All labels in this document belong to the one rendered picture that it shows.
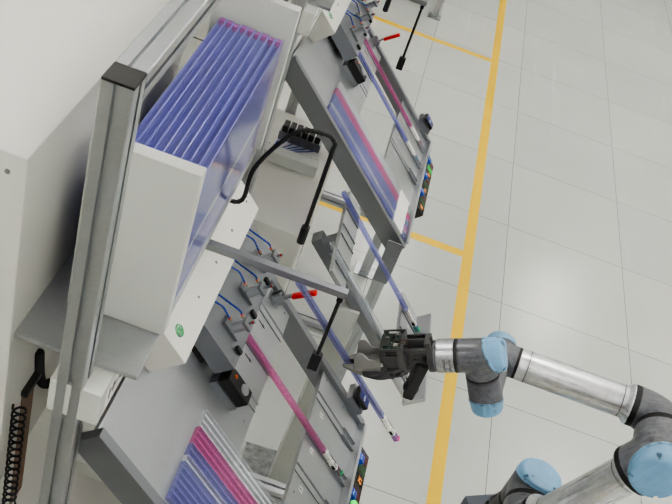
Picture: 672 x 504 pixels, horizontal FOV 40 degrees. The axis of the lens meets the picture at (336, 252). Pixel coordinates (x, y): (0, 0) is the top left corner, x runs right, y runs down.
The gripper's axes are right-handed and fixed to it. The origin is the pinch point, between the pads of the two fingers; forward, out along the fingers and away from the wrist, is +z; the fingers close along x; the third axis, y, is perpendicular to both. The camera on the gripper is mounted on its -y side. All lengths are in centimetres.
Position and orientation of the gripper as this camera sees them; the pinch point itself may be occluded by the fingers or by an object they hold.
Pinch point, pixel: (349, 364)
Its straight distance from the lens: 211.1
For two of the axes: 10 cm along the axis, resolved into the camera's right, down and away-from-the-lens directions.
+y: -2.0, -8.1, -5.5
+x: -1.9, 5.9, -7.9
